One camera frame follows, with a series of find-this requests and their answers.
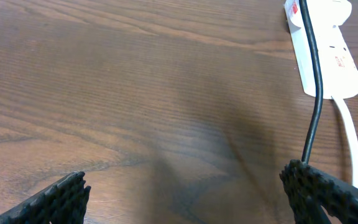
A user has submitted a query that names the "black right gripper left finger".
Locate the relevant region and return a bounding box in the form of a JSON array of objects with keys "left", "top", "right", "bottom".
[{"left": 0, "top": 171, "right": 91, "bottom": 224}]

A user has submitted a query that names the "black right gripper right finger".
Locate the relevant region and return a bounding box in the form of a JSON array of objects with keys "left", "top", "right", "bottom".
[{"left": 280, "top": 159, "right": 358, "bottom": 224}]

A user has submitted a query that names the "black charger cable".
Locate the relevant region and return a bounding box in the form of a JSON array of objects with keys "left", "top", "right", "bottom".
[{"left": 298, "top": 0, "right": 324, "bottom": 165}]

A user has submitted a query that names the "white power strip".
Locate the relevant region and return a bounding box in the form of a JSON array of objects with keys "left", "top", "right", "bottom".
[{"left": 283, "top": 0, "right": 358, "bottom": 100}]

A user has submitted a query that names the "white power strip cord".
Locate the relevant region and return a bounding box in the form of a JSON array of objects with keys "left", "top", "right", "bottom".
[{"left": 332, "top": 95, "right": 358, "bottom": 191}]

